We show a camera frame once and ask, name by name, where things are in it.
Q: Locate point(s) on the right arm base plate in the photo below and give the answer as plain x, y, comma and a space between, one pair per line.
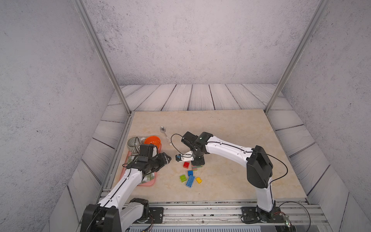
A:
252, 215

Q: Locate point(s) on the green checkered cloth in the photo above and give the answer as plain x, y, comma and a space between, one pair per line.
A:
148, 179

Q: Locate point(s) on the red lego brick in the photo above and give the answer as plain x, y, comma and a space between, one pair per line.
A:
186, 165

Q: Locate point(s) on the left frame post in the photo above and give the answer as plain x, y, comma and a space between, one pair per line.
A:
79, 4

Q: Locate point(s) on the grey ribbed cup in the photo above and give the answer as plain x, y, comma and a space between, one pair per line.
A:
134, 144

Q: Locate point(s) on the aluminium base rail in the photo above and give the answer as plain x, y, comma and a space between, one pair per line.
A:
205, 205

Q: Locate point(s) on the orange plastic bowl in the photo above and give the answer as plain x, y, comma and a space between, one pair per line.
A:
154, 140

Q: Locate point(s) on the lime lego brick left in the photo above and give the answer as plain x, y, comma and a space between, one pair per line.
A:
183, 178

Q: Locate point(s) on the pink tray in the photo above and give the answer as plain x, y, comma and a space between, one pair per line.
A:
124, 169

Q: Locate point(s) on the right frame post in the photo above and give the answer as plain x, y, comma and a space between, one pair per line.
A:
318, 14

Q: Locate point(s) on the long blue lego brick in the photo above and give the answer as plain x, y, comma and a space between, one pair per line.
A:
190, 181

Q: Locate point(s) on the metal spoon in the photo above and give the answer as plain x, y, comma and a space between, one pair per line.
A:
163, 130

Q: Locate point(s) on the frame post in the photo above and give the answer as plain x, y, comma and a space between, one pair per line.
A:
79, 4
318, 14

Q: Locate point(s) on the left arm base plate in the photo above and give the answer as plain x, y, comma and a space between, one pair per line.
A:
151, 215

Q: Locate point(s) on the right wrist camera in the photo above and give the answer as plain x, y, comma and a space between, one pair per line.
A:
187, 157

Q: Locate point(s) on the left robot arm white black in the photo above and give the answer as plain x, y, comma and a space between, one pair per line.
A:
110, 214

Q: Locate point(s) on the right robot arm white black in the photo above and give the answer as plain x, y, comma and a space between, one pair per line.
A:
259, 168

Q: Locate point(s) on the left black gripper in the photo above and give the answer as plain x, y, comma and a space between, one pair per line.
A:
163, 160

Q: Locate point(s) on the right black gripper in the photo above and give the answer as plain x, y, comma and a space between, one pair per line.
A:
200, 163

